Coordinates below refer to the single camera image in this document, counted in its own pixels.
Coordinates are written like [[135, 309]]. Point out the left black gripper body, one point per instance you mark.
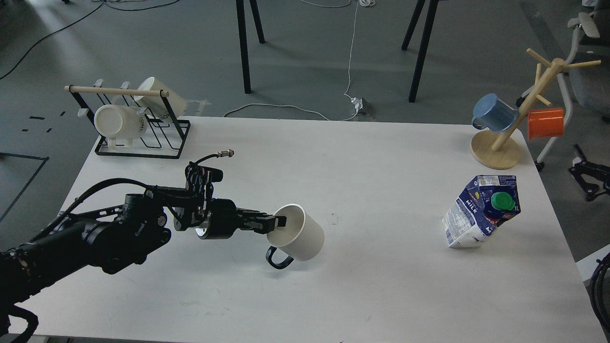
[[222, 220]]

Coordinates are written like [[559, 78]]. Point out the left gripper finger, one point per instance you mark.
[[263, 227], [246, 215]]

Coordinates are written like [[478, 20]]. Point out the white mug with black handle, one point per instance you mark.
[[301, 238]]

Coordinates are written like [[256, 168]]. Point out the blue milk carton green cap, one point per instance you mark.
[[486, 202]]

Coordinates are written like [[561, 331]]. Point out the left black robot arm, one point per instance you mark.
[[116, 237]]

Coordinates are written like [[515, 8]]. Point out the white mug rear on rack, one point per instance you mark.
[[156, 103]]

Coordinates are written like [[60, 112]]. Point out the white mug on rack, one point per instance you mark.
[[120, 123], [156, 103]]

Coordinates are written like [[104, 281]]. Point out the white mug front on rack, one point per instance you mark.
[[120, 123]]

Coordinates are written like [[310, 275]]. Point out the grey power adapter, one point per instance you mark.
[[362, 106]]

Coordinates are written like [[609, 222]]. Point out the wooden mug tree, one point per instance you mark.
[[498, 150]]

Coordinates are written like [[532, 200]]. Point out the blue mug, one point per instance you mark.
[[493, 113]]

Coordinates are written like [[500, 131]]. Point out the orange mug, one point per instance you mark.
[[545, 123]]

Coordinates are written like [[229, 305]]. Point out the black wire dish rack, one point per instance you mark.
[[161, 140]]

